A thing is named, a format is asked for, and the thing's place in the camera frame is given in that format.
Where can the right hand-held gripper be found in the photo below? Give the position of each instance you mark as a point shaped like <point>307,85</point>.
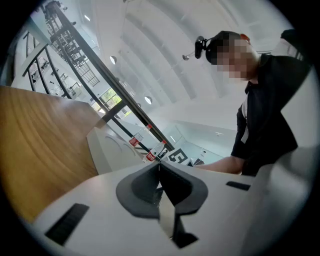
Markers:
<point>178,156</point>

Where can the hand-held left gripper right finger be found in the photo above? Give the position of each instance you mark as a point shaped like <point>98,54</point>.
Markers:
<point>215,190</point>

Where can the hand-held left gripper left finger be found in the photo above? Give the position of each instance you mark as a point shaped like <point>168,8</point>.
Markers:
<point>100,200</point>

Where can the person's right forearm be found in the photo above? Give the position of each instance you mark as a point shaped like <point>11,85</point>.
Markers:
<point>222,165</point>

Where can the dome pendant lamp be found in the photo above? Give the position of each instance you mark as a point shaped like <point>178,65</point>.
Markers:
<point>113,60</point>
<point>148,100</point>

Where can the large glass window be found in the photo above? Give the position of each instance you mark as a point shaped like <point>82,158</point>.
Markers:
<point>110,96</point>

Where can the person's black shirt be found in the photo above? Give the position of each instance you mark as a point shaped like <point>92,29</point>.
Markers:
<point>265,112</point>

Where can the person's head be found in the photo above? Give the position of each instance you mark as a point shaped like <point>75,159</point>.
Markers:
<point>232,57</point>

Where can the black head-mounted camera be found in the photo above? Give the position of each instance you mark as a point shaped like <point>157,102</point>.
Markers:
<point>199,47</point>

